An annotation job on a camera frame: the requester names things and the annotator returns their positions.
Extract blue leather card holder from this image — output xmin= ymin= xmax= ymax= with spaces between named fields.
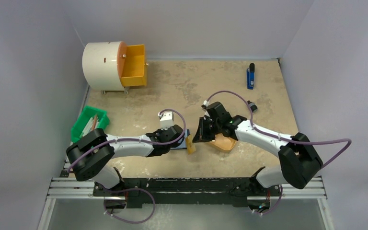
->
xmin=170 ymin=129 xmax=190 ymax=150

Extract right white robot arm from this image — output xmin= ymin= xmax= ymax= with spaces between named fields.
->
xmin=193 ymin=101 xmax=323 ymax=195

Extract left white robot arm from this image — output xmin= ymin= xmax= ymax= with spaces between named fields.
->
xmin=66 ymin=125 xmax=184 ymax=196

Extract tan oval plastic tray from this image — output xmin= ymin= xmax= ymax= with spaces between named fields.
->
xmin=207 ymin=134 xmax=237 ymax=153

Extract small black grey knob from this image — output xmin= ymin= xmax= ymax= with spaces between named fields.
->
xmin=247 ymin=101 xmax=258 ymax=113

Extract blue black utility tool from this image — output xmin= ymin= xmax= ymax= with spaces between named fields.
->
xmin=246 ymin=63 xmax=255 ymax=90

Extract green plastic bin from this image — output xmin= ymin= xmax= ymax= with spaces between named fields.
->
xmin=70 ymin=106 xmax=110 ymax=143

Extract sticks in green bin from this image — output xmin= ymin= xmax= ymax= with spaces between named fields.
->
xmin=86 ymin=115 xmax=99 ymax=131

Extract orange plastic drawer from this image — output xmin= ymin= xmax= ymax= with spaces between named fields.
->
xmin=120 ymin=44 xmax=148 ymax=87

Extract white cylindrical drawer cabinet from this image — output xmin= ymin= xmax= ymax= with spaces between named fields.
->
xmin=82 ymin=41 xmax=127 ymax=91

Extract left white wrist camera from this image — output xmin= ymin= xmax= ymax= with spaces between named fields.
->
xmin=159 ymin=111 xmax=174 ymax=130

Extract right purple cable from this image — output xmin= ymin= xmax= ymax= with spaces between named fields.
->
xmin=203 ymin=90 xmax=352 ymax=169

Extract purple cable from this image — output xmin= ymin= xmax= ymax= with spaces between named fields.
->
xmin=203 ymin=90 xmax=352 ymax=169
xmin=67 ymin=109 xmax=186 ymax=173

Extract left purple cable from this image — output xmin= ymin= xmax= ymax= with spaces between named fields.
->
xmin=67 ymin=109 xmax=186 ymax=173

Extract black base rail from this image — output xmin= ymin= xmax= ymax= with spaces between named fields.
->
xmin=93 ymin=177 xmax=280 ymax=210

